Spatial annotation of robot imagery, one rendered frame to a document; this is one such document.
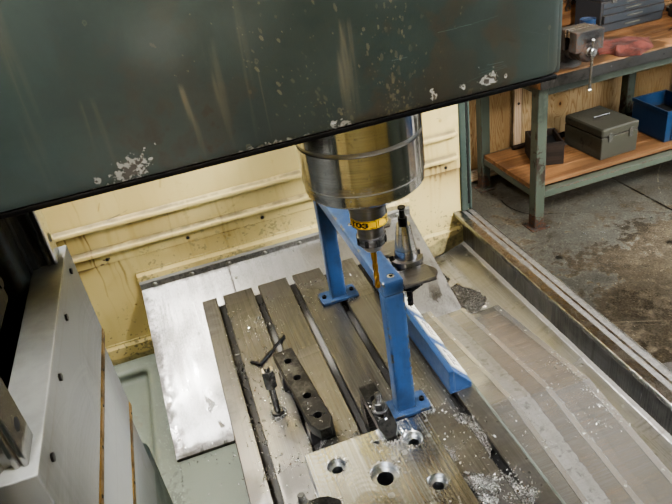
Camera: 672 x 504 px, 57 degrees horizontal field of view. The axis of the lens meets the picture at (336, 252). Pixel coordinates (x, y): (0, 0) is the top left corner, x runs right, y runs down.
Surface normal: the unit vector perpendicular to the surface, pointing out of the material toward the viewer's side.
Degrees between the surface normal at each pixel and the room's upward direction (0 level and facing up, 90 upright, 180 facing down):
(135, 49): 90
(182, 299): 24
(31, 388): 0
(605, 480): 8
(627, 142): 90
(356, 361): 0
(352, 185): 90
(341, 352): 0
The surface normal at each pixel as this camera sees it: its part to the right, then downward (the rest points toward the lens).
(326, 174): -0.49, 0.51
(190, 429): 0.00, -0.58
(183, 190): 0.30, 0.46
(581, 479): -0.10, -0.77
